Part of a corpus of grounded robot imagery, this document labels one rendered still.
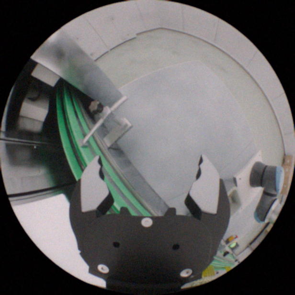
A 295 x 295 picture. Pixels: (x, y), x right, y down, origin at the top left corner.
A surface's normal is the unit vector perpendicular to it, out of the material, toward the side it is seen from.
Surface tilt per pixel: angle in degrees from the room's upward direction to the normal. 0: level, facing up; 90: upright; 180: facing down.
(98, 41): 90
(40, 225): 90
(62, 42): 90
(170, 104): 0
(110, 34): 90
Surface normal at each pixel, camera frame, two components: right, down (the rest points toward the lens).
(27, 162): 0.76, -0.65
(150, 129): -0.18, -0.06
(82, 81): 0.63, 0.76
